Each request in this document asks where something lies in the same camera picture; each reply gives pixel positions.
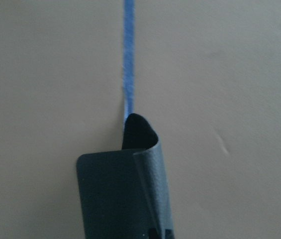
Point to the black mouse pad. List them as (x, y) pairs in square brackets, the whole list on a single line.
[(124, 194)]

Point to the long blue tape line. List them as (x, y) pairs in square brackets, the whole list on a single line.
[(128, 60)]

